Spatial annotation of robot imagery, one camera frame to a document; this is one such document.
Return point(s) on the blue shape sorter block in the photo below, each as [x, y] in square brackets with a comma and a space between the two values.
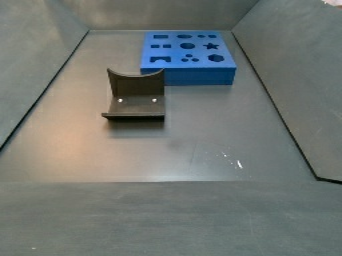
[193, 56]

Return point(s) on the black curved holder bracket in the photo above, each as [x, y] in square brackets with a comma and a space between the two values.
[138, 95]

